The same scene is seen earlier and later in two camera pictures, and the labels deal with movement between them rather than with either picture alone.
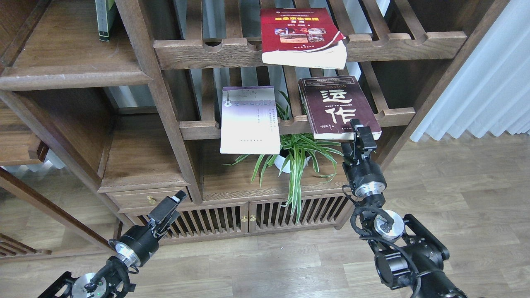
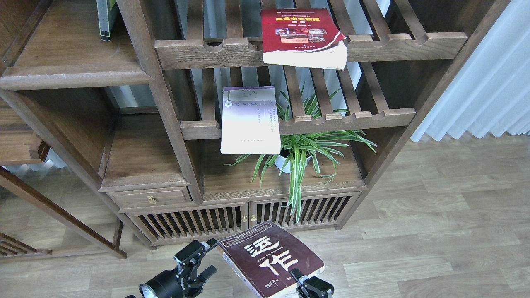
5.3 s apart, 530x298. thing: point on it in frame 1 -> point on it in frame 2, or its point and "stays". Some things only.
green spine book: (104, 10) stays
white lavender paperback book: (249, 124) stays
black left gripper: (140, 244) -> (185, 281)
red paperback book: (304, 37) stays
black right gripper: (366, 177) -> (313, 287)
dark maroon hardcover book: (331, 102) -> (264, 255)
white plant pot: (280, 161) stays
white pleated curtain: (492, 93) stays
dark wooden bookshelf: (263, 115) stays
